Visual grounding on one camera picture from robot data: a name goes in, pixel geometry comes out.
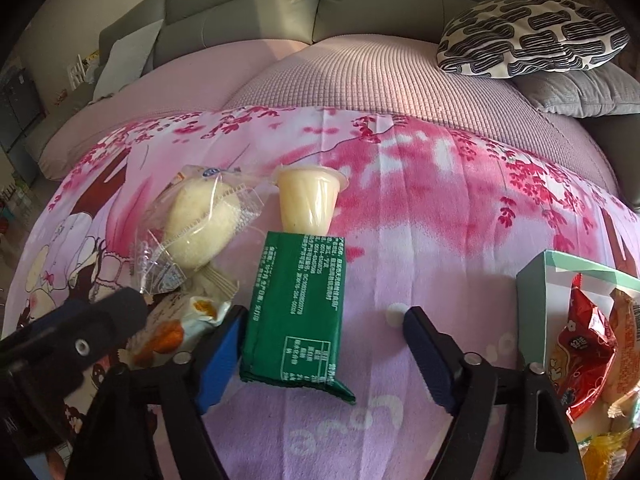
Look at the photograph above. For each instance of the shallow teal-rimmed white box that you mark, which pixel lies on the shallow teal-rimmed white box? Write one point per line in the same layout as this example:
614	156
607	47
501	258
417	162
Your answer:
543	288

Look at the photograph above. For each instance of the pink cartoon print blanket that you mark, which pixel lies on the pink cartoon print blanket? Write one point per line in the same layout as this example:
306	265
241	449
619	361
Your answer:
433	217

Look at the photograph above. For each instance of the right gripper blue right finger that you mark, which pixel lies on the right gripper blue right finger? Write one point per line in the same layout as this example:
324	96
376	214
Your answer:
436	354

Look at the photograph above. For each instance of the pink sofa cover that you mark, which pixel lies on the pink sofa cover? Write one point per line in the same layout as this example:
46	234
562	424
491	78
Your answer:
372	73

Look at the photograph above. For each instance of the small red candy packet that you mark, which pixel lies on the small red candy packet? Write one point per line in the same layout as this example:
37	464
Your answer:
583	354

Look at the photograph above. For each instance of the black white patterned pillow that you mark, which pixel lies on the black white patterned pillow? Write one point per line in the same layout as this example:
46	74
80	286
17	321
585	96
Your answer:
503	39

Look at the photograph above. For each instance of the orange cream bread packet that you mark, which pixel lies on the orange cream bread packet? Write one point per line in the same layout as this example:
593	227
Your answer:
623	378

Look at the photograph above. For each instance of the dark green snack packet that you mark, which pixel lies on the dark green snack packet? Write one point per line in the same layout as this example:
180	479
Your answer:
293	332

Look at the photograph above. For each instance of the clear round bun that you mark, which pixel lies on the clear round bun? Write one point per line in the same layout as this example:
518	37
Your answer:
190	223

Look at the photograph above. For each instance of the grey sofa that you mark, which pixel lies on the grey sofa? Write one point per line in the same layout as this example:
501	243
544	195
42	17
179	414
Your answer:
194	25

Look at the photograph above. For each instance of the light grey small pillow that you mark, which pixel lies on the light grey small pillow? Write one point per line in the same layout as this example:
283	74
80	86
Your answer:
126	61

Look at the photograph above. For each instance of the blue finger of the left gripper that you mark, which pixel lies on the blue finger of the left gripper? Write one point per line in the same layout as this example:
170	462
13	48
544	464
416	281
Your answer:
81	331

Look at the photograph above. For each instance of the yellow orange snack packet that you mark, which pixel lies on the yellow orange snack packet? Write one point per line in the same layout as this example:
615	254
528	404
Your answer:
603	457

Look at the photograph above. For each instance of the grey cushion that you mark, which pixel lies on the grey cushion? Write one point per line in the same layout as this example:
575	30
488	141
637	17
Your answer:
604	91

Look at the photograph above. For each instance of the yellow jelly cup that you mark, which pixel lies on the yellow jelly cup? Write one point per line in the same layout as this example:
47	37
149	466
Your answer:
307	197

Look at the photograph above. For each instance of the white orange snack packet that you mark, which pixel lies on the white orange snack packet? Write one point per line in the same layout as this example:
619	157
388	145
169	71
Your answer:
181	319

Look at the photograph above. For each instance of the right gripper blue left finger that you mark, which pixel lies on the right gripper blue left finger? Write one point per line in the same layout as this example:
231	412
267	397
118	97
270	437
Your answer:
217	356

